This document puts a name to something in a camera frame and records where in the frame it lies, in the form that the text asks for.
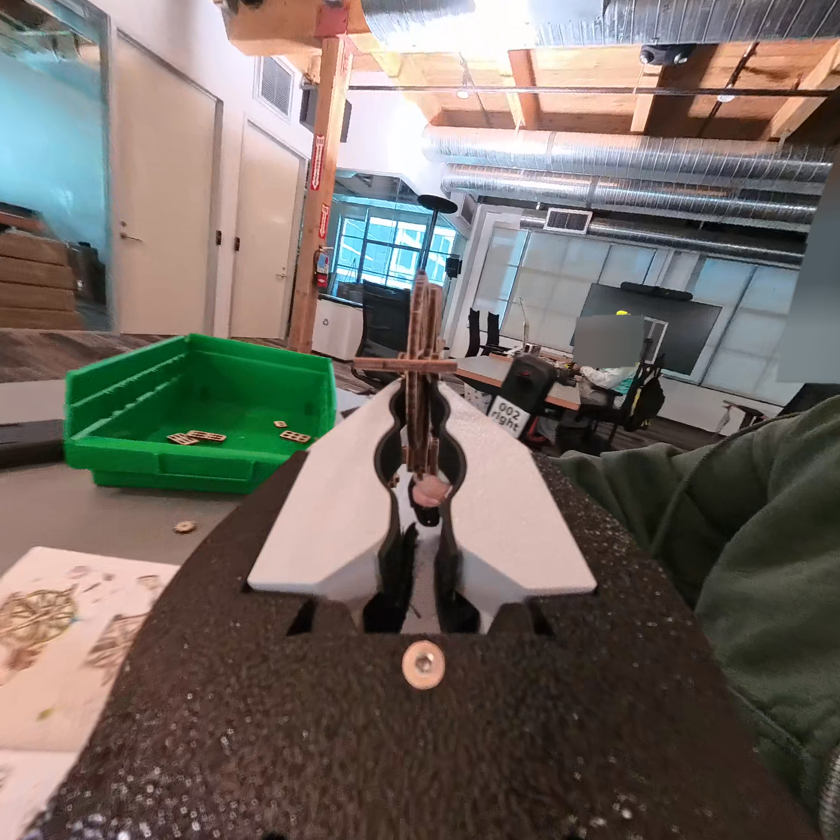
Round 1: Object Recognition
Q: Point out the dome security camera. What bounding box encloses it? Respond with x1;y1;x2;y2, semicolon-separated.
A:
640;42;698;68

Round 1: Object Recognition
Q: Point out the stack of cardboard boxes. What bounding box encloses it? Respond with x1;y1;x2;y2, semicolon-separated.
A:
0;226;89;329

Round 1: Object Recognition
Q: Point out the black wall speaker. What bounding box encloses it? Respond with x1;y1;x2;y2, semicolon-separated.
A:
298;85;353;144

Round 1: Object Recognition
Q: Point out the black video bar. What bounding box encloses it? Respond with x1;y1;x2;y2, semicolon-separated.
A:
619;281;694;303

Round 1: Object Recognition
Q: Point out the wide white door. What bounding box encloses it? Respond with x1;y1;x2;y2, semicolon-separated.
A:
112;29;224;336

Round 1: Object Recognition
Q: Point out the wooden support post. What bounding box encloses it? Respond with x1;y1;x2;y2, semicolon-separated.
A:
287;36;352;355

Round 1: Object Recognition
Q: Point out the wall television screen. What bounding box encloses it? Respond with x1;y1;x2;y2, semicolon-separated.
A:
581;282;724;376

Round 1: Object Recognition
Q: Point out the large silver air duct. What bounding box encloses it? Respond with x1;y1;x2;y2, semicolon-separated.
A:
360;0;840;48

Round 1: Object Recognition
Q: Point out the black floor lamp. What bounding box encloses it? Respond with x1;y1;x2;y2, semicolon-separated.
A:
416;193;458;283

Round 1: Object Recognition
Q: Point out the green plastic bin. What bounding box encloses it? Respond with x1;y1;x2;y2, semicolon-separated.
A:
63;332;340;495

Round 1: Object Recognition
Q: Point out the puzzle instruction booklet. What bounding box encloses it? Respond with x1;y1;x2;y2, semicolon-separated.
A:
0;546;183;840

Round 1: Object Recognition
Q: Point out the narrow white door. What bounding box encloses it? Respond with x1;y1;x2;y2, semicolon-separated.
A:
230;118;309;341

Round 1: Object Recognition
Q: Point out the wooden wheel assembly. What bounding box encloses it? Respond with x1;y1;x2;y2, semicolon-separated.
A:
402;270;448;475

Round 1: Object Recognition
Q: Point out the black mesh office chair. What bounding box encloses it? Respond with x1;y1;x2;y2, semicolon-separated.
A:
351;281;413;393

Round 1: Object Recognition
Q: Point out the black backpack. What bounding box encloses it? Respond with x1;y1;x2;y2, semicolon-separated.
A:
623;367;665;433

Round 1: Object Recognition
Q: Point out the wooden cabin piece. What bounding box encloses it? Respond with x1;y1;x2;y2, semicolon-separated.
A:
353;356;458;376

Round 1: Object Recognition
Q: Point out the person's right forearm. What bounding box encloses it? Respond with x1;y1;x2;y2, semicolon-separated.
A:
556;392;840;828

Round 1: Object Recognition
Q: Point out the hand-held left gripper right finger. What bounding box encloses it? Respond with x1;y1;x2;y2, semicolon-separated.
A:
435;386;599;606

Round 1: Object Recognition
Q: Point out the meeting room table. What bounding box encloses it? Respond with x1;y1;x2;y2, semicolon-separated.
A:
453;354;585;413

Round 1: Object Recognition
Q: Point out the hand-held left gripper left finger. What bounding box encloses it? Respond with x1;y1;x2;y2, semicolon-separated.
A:
247;381;421;605

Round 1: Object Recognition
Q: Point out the wall vent grille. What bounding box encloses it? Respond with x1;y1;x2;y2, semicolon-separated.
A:
255;54;294;124

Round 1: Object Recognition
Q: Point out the person's right hand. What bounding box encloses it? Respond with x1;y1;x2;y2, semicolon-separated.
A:
410;476;455;511

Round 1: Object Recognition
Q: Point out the white recycling cabinet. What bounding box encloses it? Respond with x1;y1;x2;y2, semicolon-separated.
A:
311;295;366;362

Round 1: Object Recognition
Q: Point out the black flat pouch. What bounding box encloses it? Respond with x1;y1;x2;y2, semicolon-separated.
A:
0;419;68;471

